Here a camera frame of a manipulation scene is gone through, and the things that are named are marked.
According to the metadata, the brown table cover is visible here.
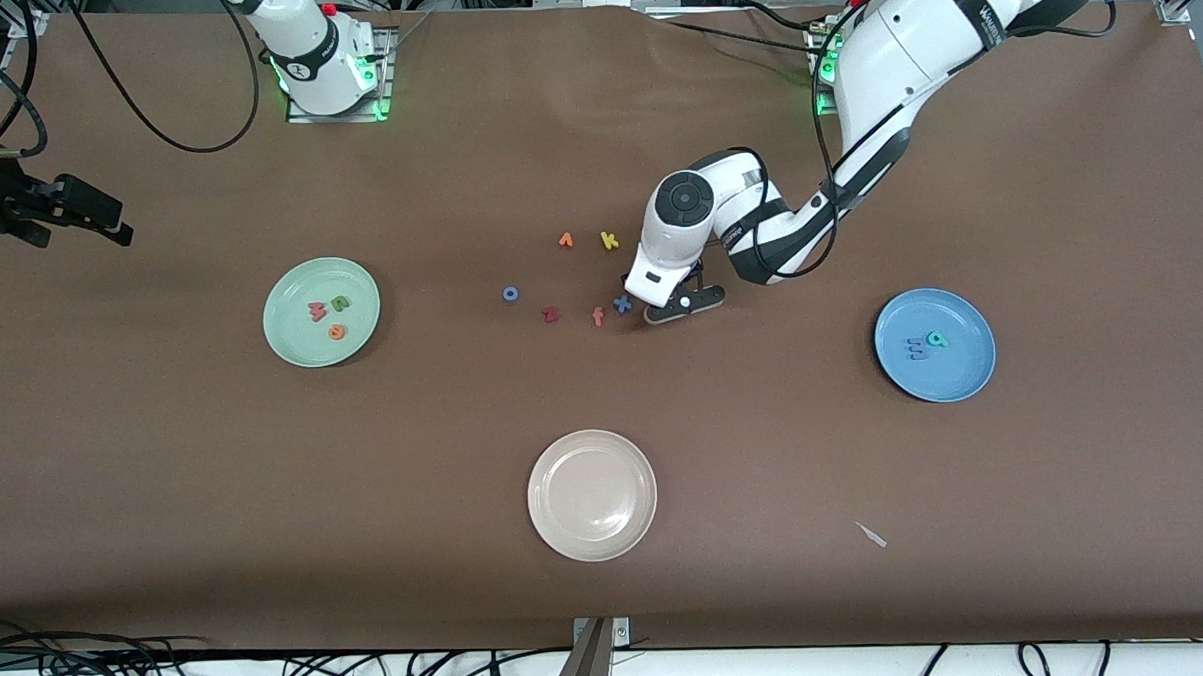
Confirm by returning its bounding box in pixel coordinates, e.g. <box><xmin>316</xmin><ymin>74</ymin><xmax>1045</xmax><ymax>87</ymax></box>
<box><xmin>0</xmin><ymin>0</ymin><xmax>1203</xmax><ymax>676</ymax></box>

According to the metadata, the thin grey cable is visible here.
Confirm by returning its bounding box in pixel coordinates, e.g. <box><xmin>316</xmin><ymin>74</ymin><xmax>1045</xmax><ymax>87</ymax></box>
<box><xmin>386</xmin><ymin>11</ymin><xmax>436</xmax><ymax>54</ymax></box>

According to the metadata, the silver metal bracket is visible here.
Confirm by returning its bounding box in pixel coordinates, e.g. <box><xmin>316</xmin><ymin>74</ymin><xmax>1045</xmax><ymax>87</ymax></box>
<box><xmin>571</xmin><ymin>615</ymin><xmax>631</xmax><ymax>652</ymax></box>

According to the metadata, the blue plate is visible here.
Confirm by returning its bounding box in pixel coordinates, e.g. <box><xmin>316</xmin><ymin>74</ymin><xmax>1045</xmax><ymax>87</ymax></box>
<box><xmin>872</xmin><ymin>285</ymin><xmax>999</xmax><ymax>406</ymax></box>

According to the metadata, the beige plate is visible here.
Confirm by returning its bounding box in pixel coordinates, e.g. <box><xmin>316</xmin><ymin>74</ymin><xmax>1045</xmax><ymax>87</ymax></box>
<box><xmin>525</xmin><ymin>427</ymin><xmax>661</xmax><ymax>566</ymax></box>

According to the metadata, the green plate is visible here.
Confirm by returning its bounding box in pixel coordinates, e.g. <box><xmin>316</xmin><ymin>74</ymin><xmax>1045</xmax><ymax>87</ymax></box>
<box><xmin>261</xmin><ymin>255</ymin><xmax>384</xmax><ymax>371</ymax></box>

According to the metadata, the grey metal post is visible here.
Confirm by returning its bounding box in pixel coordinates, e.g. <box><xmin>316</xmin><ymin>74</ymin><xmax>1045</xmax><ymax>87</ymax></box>
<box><xmin>543</xmin><ymin>618</ymin><xmax>614</xmax><ymax>676</ymax></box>

